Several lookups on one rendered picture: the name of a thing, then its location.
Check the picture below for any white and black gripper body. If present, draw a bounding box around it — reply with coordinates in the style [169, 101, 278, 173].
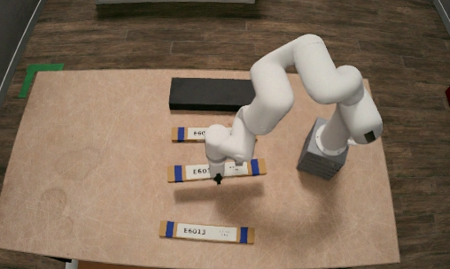
[208, 160, 225, 178]

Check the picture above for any tan flat pack with white e6013 label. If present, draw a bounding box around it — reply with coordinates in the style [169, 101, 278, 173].
[159, 220, 255, 244]

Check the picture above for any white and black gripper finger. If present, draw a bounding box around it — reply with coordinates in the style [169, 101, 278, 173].
[213, 173, 222, 185]

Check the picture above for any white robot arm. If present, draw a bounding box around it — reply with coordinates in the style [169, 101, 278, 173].
[205, 35, 383, 166]

